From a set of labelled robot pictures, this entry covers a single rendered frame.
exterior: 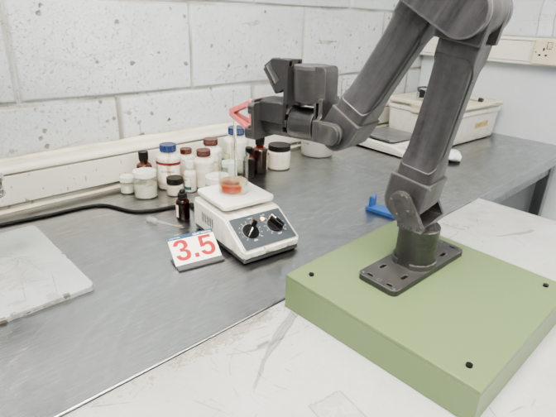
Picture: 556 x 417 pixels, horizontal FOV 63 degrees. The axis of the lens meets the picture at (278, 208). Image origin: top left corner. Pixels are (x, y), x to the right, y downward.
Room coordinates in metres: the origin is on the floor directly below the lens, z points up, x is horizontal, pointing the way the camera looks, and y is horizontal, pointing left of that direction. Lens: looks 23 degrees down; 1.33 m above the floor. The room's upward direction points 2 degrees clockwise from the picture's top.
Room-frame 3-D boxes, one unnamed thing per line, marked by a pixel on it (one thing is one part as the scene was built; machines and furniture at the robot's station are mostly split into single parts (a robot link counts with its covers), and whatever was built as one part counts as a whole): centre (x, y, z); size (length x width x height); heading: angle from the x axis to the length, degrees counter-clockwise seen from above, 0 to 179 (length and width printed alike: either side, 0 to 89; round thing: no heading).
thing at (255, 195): (0.87, 0.09, 0.98); 0.12 x 0.12 x 0.01; 37
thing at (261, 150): (1.27, 0.06, 0.95); 0.04 x 0.04 x 0.11
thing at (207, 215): (0.85, 0.07, 0.94); 0.22 x 0.13 x 0.08; 37
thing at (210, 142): (1.21, 0.19, 0.95); 0.06 x 0.06 x 0.11
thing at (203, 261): (0.75, 0.15, 0.92); 0.09 x 0.06 x 0.04; 123
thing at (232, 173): (0.87, 0.09, 1.03); 0.07 x 0.06 x 0.08; 52
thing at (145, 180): (1.05, 0.33, 0.93); 0.06 x 0.06 x 0.07
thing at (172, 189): (1.07, 0.26, 0.92); 0.04 x 0.04 x 0.04
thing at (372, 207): (0.99, -0.26, 0.92); 0.10 x 0.03 x 0.04; 51
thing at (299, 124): (0.79, -0.05, 1.16); 0.07 x 0.06 x 0.07; 54
